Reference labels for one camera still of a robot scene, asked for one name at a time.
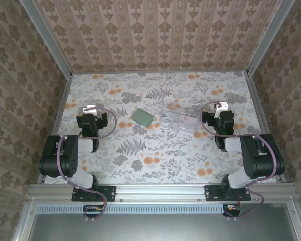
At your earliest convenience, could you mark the green card holder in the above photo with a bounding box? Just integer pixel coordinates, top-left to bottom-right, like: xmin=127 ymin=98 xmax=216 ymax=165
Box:
xmin=131 ymin=108 xmax=154 ymax=128

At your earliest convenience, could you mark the floral patterned table cover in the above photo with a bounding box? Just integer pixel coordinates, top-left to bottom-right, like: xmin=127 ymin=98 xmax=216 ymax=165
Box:
xmin=44 ymin=72 xmax=279 ymax=185

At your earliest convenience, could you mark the grey sheet metal panel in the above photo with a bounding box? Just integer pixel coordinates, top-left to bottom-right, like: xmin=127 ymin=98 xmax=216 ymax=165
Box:
xmin=15 ymin=202 xmax=301 ymax=241

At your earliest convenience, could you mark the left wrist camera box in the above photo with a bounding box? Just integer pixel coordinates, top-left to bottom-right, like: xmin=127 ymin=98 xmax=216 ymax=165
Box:
xmin=81 ymin=104 xmax=104 ymax=114

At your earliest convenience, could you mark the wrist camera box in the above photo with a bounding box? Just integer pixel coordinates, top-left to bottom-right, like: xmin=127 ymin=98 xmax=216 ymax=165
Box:
xmin=81 ymin=104 xmax=104 ymax=114
xmin=214 ymin=101 xmax=229 ymax=119

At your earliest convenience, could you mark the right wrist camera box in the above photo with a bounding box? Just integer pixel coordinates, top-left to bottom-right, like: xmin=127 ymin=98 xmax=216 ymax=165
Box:
xmin=214 ymin=101 xmax=229 ymax=119

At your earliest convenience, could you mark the aluminium side rail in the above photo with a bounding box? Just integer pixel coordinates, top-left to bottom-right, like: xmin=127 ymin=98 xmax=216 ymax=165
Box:
xmin=37 ymin=75 xmax=73 ymax=184
xmin=245 ymin=74 xmax=287 ymax=183

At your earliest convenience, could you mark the thin aluminium edge rail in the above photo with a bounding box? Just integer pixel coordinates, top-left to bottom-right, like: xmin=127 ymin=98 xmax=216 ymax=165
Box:
xmin=71 ymin=70 xmax=248 ymax=75

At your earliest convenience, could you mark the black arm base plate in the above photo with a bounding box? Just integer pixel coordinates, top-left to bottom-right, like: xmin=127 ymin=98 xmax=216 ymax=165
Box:
xmin=205 ymin=185 xmax=251 ymax=202
xmin=72 ymin=185 xmax=116 ymax=202

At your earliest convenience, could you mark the black connector box with wires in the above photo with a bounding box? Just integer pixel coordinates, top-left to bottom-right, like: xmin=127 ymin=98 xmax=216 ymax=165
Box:
xmin=83 ymin=204 xmax=106 ymax=217
xmin=222 ymin=203 xmax=241 ymax=217

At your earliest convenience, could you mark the long aluminium mounting rail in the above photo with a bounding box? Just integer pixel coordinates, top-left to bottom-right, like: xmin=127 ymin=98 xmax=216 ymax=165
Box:
xmin=27 ymin=183 xmax=298 ymax=204

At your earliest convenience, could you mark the aluminium corner post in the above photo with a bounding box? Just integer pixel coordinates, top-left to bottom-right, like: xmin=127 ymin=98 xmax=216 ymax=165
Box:
xmin=19 ymin=0 xmax=73 ymax=78
xmin=245 ymin=0 xmax=295 ymax=76

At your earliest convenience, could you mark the slotted grey cable duct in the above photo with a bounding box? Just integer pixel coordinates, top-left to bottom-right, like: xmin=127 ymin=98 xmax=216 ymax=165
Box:
xmin=36 ymin=203 xmax=225 ymax=214

